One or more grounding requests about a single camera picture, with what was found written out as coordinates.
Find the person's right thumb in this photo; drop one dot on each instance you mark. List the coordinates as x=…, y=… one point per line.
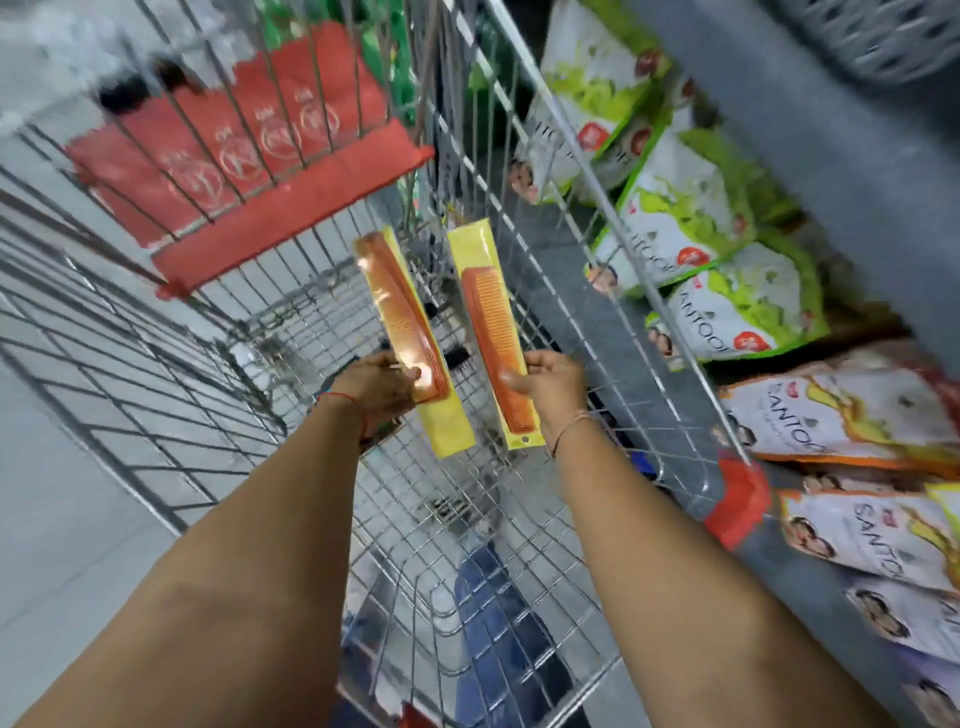
x=519, y=382

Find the person's right hand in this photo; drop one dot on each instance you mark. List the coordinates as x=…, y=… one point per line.
x=559, y=394

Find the orange comb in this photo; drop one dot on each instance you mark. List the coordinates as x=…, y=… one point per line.
x=491, y=322
x=401, y=315

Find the red cart seat flap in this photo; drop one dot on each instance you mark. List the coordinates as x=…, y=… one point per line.
x=285, y=202

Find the orange white soap packet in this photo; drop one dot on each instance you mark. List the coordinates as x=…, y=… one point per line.
x=825, y=409
x=911, y=615
x=870, y=536
x=934, y=694

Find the person's right forearm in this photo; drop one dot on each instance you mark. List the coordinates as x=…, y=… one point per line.
x=675, y=600

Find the green white soap packet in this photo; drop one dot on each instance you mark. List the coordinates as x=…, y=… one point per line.
x=637, y=146
x=592, y=82
x=750, y=307
x=682, y=214

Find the green product packets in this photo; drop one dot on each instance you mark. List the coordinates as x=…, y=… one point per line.
x=382, y=45

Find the person's left thumb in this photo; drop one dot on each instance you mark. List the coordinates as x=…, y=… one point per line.
x=405, y=373

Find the person's left forearm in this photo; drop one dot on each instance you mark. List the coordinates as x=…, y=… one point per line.
x=247, y=585

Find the red cart corner bumper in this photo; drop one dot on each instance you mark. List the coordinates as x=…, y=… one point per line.
x=739, y=499

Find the person's left hand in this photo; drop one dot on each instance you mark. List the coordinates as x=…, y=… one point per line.
x=371, y=394

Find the person's blue jeans leg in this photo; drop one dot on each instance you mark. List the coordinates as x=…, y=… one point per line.
x=502, y=637

